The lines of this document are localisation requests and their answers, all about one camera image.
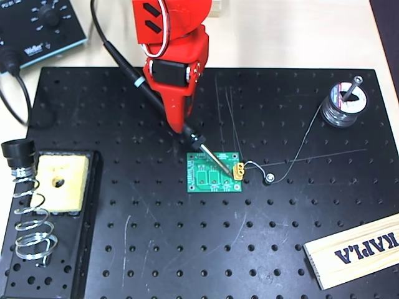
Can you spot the stacked wooden plank robot base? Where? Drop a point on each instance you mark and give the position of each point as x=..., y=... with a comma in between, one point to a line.
x=219, y=7

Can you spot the teal Weller soldering station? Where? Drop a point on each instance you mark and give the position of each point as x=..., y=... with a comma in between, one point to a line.
x=28, y=34

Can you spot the black soldering iron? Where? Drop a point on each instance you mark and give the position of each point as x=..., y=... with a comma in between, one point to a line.
x=131, y=71

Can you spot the wooden plank with Kapla print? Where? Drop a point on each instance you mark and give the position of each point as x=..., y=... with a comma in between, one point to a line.
x=343, y=268

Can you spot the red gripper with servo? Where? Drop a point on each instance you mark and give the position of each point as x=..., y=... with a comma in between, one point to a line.
x=169, y=72

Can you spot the black stand with spring holder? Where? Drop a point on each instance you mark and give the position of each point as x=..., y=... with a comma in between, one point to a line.
x=87, y=233

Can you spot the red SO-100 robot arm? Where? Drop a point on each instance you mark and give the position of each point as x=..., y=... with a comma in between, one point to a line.
x=187, y=15

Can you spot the green circuit board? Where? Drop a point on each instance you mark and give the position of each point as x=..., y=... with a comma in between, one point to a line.
x=190, y=168

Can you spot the black perforated breadboard plate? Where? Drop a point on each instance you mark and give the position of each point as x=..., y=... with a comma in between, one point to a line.
x=187, y=233

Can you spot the yellow power connector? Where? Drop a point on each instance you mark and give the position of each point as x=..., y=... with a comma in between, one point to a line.
x=238, y=176

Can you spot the yellow cleaning sponge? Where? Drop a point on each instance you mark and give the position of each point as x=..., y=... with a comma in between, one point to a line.
x=71, y=187

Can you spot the steel bolt through spool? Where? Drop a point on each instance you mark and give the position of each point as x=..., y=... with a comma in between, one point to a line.
x=353, y=88

